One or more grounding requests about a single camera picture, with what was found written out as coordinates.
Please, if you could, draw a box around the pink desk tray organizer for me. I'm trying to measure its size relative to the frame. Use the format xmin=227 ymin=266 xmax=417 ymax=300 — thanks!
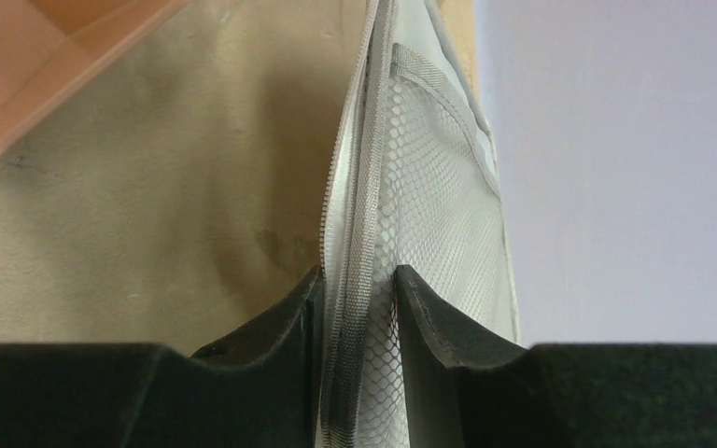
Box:
xmin=0 ymin=0 xmax=186 ymax=156

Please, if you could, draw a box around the grey storage case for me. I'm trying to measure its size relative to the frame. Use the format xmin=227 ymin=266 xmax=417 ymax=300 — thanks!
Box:
xmin=316 ymin=1 xmax=520 ymax=447

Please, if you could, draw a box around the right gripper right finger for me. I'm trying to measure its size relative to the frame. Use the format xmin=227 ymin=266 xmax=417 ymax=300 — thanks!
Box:
xmin=395 ymin=266 xmax=717 ymax=447

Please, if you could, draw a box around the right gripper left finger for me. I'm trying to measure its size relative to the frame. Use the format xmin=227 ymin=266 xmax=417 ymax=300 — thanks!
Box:
xmin=0 ymin=269 xmax=324 ymax=447

